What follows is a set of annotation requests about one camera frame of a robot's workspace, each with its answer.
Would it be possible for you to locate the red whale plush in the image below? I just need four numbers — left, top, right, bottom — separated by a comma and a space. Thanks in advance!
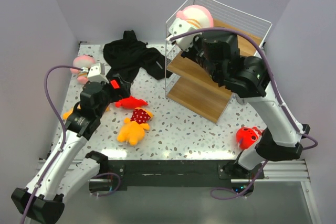
109, 80, 148, 110

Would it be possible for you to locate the pink striped plush doll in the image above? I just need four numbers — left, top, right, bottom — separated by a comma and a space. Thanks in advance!
70, 55, 96, 84
176, 5, 214, 28

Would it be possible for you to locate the orange bear plush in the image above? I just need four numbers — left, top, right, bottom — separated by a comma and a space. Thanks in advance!
117, 107, 154, 146
62, 103, 111, 122

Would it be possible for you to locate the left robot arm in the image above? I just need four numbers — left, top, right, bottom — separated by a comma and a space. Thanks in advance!
11, 74, 131, 223

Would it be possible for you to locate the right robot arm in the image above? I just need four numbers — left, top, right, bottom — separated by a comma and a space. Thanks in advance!
176, 31, 309, 178

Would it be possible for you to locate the black cloth garment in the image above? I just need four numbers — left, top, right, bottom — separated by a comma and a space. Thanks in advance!
103, 30, 172, 83

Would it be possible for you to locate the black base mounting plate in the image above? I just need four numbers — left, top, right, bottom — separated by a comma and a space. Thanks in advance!
88, 159, 264, 193

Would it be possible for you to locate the red shark plush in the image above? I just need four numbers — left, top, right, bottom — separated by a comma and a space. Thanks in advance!
236, 126, 263, 150

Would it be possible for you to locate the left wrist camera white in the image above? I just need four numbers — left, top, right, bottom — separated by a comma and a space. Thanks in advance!
87, 63, 108, 83

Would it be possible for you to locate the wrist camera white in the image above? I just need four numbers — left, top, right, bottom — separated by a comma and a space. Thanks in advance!
166, 18, 197, 52
87, 63, 108, 83

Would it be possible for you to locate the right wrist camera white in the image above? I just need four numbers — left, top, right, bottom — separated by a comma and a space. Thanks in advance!
166, 18, 197, 52

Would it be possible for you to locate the white wire wooden shelf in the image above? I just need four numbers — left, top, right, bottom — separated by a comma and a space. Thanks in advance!
165, 0, 272, 123

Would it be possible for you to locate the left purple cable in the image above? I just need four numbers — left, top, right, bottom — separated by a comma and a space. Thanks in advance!
19, 66, 89, 224

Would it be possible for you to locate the purple cable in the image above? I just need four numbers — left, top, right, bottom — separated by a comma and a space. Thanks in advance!
167, 27, 319, 200
19, 66, 89, 224

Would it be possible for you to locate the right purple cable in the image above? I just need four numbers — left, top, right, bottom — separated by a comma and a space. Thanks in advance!
167, 27, 319, 200

